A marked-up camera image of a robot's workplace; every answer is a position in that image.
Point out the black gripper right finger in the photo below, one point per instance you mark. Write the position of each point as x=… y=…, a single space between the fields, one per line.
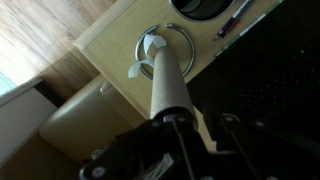
x=260 y=150

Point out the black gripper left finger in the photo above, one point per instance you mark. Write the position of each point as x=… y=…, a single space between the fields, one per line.
x=164 y=148

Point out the black laptop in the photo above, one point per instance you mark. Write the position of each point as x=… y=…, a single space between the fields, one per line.
x=271 y=73

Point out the beige cushioned seat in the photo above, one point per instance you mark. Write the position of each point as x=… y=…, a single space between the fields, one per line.
x=90 y=120

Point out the dark red pen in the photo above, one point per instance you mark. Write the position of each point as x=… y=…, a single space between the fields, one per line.
x=222 y=32

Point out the steel tumbler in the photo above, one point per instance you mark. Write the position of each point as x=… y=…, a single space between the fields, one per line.
x=200 y=10

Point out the green white pen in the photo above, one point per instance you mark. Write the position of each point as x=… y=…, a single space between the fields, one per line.
x=246 y=30

